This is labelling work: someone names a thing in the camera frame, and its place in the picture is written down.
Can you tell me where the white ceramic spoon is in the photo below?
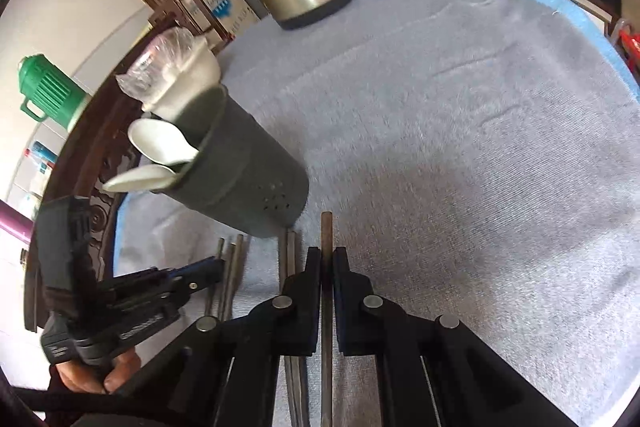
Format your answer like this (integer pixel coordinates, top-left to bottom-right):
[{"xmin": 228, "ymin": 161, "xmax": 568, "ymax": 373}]
[
  {"xmin": 127, "ymin": 118, "xmax": 198, "ymax": 166},
  {"xmin": 103, "ymin": 165, "xmax": 177, "ymax": 193}
]

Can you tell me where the white cardboard appliance box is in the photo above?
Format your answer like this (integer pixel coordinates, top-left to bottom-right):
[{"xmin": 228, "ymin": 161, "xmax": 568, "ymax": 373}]
[{"xmin": 179, "ymin": 0, "xmax": 259, "ymax": 54}]

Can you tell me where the white ceramic spoon lower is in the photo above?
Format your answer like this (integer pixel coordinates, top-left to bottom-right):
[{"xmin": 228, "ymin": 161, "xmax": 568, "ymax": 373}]
[{"xmin": 103, "ymin": 165, "xmax": 177, "ymax": 193}]

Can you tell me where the person's left hand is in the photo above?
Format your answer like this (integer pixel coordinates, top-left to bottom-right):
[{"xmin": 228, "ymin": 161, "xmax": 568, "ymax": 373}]
[{"xmin": 56, "ymin": 349, "xmax": 142, "ymax": 395}]

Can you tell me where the grey table cloth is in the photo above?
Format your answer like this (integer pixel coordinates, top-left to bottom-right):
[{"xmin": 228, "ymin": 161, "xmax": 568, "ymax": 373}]
[{"xmin": 113, "ymin": 0, "xmax": 640, "ymax": 427}]

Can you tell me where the white bowl with plastic wrap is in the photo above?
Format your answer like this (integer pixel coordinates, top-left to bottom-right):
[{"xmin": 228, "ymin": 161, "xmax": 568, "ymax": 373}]
[{"xmin": 116, "ymin": 27, "xmax": 221, "ymax": 121}]

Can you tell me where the red plastic chair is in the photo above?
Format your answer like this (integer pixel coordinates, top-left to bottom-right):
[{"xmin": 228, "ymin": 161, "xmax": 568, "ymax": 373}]
[{"xmin": 608, "ymin": 18, "xmax": 640, "ymax": 80}]

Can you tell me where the green thermos flask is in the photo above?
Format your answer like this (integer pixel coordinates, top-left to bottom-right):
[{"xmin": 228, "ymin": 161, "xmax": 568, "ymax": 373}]
[{"xmin": 18, "ymin": 54, "xmax": 91, "ymax": 132}]

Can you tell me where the purple thermos bottle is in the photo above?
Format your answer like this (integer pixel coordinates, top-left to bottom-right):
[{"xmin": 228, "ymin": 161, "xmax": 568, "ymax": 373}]
[{"xmin": 0, "ymin": 200, "xmax": 34, "ymax": 248}]

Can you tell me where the dark grey utensil holder cylinder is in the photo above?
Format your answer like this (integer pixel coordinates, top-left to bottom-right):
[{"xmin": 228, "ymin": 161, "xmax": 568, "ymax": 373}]
[{"xmin": 161, "ymin": 84, "xmax": 309, "ymax": 239}]

